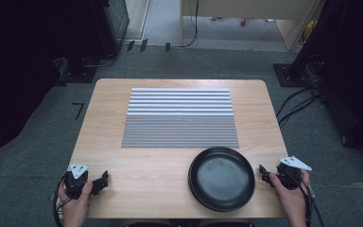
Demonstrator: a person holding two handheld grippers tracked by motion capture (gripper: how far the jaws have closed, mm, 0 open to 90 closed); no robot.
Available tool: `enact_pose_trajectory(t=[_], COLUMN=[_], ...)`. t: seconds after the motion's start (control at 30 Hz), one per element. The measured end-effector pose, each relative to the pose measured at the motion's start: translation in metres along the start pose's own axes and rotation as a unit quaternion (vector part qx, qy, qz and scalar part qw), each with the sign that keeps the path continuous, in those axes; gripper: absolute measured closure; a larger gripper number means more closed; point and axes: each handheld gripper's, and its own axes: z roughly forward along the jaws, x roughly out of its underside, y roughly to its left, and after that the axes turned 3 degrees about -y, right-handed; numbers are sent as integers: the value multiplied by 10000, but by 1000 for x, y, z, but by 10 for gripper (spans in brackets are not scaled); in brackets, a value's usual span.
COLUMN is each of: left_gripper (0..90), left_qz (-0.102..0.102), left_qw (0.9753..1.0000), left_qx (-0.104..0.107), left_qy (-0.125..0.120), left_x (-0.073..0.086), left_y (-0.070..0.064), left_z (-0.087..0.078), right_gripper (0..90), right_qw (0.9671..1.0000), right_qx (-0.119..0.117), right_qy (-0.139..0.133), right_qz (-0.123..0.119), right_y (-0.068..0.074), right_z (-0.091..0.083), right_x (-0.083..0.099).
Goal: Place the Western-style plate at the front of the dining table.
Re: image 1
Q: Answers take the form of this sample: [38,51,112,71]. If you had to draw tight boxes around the person's right hand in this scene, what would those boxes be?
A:
[268,168,312,219]

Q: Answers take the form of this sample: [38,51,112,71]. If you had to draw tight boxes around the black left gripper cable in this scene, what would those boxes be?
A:
[52,174,74,227]

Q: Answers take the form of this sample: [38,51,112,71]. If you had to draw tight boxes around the black stand foot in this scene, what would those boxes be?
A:
[54,55,117,88]

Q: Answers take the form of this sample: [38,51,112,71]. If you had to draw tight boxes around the black round plate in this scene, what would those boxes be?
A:
[187,146,256,213]

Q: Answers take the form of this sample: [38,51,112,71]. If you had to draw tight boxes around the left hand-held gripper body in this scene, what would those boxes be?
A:
[63,164,91,201]

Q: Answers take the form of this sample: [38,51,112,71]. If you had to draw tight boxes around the black stand base plate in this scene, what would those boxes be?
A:
[272,63,311,88]

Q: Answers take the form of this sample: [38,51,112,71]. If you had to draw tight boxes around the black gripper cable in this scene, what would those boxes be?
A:
[283,168,326,227]
[52,174,74,227]

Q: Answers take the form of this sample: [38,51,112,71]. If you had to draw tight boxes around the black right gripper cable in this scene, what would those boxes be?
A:
[283,168,326,227]

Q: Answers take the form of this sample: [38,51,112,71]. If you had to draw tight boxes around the light wooden desk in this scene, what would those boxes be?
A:
[179,0,324,51]

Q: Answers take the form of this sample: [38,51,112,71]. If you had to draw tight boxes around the black hanging cable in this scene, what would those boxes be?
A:
[169,0,200,49]

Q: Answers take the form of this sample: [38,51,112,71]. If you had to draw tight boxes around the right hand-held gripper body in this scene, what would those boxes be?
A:
[275,155,313,191]

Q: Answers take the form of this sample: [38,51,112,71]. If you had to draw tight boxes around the grey striped placemat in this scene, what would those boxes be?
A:
[121,87,240,149]

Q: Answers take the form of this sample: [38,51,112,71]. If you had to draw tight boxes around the dark cabinet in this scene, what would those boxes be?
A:
[89,0,130,58]

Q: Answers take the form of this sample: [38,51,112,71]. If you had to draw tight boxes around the yellow object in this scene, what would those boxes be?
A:
[302,19,318,44]

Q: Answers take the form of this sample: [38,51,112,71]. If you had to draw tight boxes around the person's left hand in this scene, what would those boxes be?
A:
[58,180,95,221]

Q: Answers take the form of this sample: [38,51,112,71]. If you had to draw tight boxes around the black floor cables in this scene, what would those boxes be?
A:
[275,53,329,129]

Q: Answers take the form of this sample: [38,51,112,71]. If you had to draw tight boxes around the black curtain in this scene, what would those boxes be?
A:
[0,0,77,168]

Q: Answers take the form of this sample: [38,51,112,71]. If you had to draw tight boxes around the black floor tape corner mark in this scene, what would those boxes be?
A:
[72,102,85,121]

